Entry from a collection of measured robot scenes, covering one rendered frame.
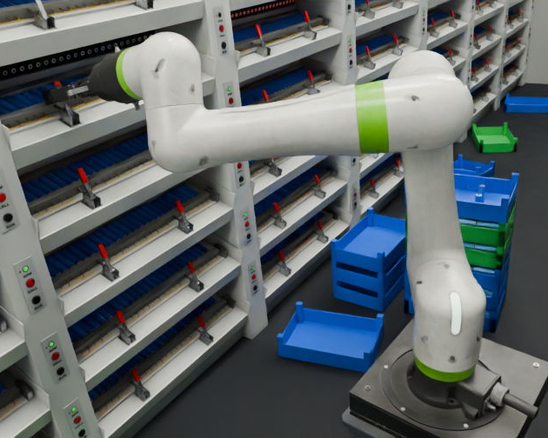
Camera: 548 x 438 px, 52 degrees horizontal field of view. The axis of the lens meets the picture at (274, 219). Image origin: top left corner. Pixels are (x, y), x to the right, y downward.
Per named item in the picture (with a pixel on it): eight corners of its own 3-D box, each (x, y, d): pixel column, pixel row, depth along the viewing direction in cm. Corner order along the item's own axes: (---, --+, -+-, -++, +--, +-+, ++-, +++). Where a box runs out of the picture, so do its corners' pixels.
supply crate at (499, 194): (516, 195, 179) (518, 172, 175) (505, 223, 163) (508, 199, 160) (423, 185, 193) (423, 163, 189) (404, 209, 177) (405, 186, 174)
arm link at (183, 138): (354, 86, 97) (353, 81, 86) (361, 152, 99) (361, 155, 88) (157, 112, 103) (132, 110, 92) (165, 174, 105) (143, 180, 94)
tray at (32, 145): (213, 92, 153) (217, 59, 147) (13, 171, 110) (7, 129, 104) (160, 67, 161) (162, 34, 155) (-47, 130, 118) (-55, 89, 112)
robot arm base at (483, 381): (547, 406, 110) (552, 383, 107) (513, 454, 101) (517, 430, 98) (430, 348, 127) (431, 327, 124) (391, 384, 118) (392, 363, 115)
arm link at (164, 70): (210, 28, 95) (159, 23, 87) (219, 102, 97) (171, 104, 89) (157, 43, 104) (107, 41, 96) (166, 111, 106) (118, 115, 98)
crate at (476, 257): (511, 239, 186) (514, 218, 182) (501, 270, 170) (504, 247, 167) (421, 226, 200) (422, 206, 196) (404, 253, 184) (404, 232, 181)
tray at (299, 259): (347, 233, 237) (355, 206, 229) (263, 308, 194) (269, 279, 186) (307, 211, 245) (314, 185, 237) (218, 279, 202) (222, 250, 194)
